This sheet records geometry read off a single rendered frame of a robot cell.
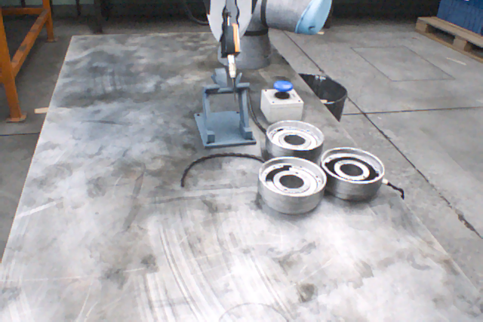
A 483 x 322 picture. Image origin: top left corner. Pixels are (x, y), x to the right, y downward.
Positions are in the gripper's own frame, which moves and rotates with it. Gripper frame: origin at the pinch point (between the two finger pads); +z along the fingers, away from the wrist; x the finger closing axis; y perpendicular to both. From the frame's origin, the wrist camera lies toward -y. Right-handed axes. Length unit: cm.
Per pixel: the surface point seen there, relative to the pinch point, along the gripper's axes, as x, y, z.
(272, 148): -5.9, -11.3, 16.8
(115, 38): 21, 61, 20
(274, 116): -10.6, 2.2, 18.0
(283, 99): -12.8, 3.8, 15.2
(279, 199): -2.6, -25.4, 16.6
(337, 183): -12.9, -23.4, 16.6
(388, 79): -169, 196, 101
